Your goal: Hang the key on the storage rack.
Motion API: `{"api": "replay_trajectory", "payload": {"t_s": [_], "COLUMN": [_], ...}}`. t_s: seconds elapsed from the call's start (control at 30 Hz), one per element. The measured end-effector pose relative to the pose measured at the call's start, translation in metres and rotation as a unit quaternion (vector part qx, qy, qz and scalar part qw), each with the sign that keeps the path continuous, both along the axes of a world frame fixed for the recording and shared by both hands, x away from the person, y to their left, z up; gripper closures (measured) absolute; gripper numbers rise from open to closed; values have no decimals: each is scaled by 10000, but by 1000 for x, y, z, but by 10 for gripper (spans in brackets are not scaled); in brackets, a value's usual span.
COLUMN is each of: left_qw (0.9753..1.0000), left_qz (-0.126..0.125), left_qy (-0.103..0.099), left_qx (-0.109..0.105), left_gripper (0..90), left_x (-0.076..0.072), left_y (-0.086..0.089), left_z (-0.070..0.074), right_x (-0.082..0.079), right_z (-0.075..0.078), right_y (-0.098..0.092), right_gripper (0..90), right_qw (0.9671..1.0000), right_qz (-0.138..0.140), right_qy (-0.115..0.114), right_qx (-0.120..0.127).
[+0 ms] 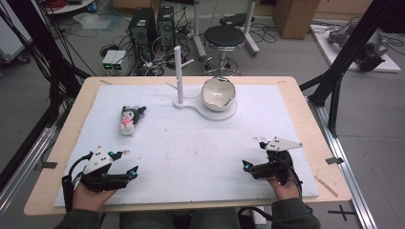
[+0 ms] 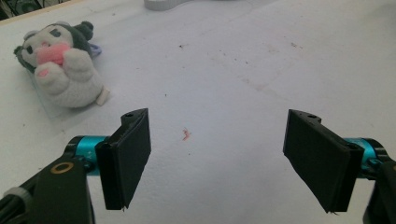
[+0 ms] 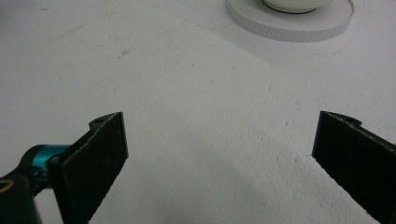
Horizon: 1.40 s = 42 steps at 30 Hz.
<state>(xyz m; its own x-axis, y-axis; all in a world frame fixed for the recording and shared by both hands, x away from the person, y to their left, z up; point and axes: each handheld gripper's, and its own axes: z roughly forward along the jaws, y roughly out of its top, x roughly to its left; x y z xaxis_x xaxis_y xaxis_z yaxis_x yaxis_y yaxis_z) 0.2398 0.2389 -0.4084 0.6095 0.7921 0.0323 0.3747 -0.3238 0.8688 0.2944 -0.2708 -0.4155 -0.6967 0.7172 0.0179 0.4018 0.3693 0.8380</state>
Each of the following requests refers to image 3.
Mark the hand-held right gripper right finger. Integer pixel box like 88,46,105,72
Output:
311,110,396,224

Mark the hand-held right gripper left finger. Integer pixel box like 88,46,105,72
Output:
46,111,130,224

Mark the white round coaster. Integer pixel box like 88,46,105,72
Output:
225,0,355,43

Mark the white cup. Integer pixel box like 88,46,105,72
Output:
261,0,330,15

